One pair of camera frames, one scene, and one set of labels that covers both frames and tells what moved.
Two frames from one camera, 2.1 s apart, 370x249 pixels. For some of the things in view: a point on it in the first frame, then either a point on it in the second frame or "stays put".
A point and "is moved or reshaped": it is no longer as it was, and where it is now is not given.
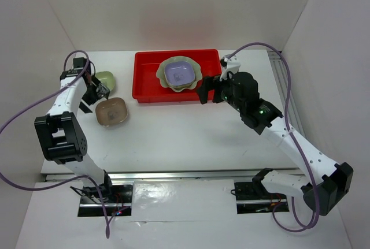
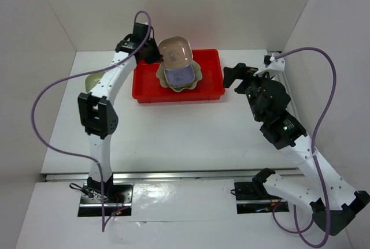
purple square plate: x=179 y=73 stays put
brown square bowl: x=111 y=111 is moved or reshaped
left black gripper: x=101 y=90 to x=156 y=57
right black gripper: x=206 y=85 to x=240 y=71
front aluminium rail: x=162 y=177 stays put
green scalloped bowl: x=161 y=75 stays put
